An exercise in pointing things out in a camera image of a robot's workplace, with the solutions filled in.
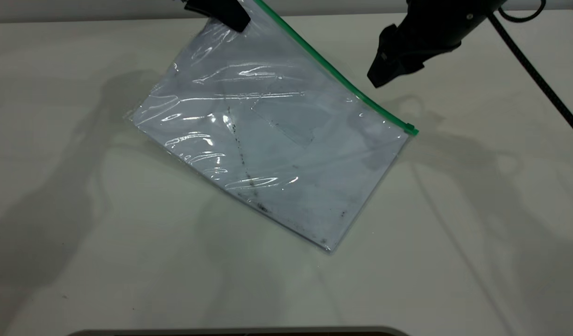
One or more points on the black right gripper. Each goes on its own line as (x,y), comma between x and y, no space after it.
(445,25)

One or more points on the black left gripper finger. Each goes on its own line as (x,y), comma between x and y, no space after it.
(225,11)

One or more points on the green zipper slider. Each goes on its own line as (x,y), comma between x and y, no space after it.
(410,128)

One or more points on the clear plastic zip bag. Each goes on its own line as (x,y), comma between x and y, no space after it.
(286,149)

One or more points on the white paper sheets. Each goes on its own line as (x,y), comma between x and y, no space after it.
(314,196)

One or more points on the dark grey rounded base plate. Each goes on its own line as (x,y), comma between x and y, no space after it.
(239,332)

